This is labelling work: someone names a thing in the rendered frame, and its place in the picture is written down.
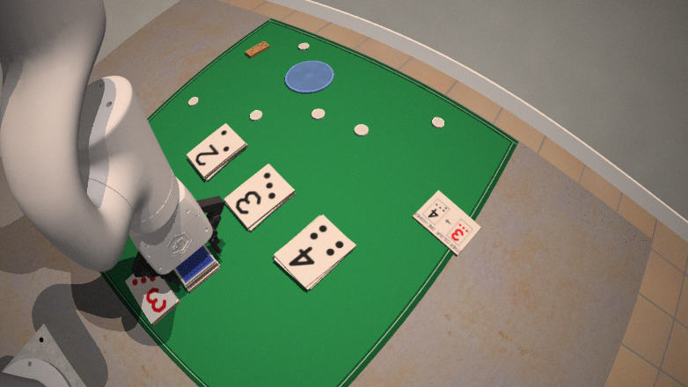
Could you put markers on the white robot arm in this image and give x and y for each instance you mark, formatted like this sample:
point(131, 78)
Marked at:
point(55, 128)

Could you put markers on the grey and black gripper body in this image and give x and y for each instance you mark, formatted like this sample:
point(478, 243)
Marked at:
point(184, 233)

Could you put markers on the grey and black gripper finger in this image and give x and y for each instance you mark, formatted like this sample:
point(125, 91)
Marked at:
point(140, 270)
point(213, 207)

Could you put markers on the green card table cloth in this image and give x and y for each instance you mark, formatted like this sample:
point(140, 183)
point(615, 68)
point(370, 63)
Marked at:
point(251, 324)

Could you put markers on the blue round coaster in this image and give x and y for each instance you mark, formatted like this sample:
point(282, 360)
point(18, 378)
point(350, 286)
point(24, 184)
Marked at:
point(309, 77)

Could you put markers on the brown rectangular block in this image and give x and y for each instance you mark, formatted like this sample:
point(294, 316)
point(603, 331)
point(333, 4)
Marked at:
point(257, 49)

